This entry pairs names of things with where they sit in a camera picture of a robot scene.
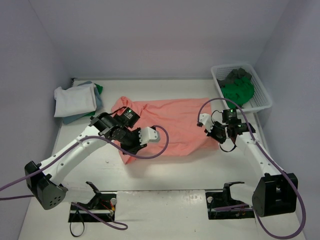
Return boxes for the pink t shirt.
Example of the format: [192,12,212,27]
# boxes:
[111,96,219,157]

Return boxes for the grey-blue t shirt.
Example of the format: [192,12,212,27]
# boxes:
[62,83,103,125]

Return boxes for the white laundry basket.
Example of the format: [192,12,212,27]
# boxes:
[210,63,272,113]

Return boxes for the white t shirt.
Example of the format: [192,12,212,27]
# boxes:
[54,83,97,118]

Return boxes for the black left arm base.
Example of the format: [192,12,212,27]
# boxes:
[68,181,117,223]

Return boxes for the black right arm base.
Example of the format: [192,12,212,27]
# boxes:
[205,181,255,220]

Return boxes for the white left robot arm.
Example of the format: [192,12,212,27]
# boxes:
[24,107,159,210]

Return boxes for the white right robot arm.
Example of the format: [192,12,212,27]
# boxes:
[199,109,298,217]

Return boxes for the dark green basket t shirt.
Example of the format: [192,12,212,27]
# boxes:
[221,76,255,107]

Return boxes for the dark grey basket t shirt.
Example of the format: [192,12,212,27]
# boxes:
[217,68,252,88]

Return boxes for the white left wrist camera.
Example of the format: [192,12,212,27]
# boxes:
[138,127,161,146]

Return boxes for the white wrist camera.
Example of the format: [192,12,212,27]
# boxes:
[197,113,214,133]
[138,127,161,146]

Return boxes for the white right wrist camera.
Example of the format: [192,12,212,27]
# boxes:
[197,113,214,133]

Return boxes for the black loop cable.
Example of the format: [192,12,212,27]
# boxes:
[68,209,85,238]

